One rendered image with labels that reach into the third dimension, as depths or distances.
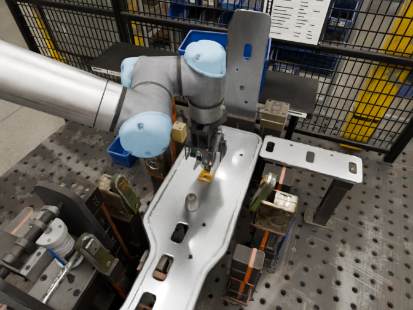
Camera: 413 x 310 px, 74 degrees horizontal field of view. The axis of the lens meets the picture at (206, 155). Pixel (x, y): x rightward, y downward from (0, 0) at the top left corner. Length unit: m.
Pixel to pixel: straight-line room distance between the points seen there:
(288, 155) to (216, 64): 0.44
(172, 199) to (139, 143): 0.34
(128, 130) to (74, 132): 1.08
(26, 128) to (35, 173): 1.52
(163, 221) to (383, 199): 0.89
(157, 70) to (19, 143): 2.30
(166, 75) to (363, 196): 0.96
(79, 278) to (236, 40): 0.72
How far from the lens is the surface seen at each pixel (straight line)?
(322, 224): 1.10
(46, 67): 0.43
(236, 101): 0.93
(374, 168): 1.38
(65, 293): 0.74
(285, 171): 0.84
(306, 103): 1.02
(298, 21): 1.08
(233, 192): 0.74
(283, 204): 0.69
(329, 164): 0.88
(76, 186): 0.67
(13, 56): 0.44
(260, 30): 0.81
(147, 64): 0.52
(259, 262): 0.67
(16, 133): 2.86
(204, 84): 0.52
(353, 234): 1.14
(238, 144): 0.86
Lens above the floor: 1.61
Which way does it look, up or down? 48 degrees down
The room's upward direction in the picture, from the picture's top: straight up
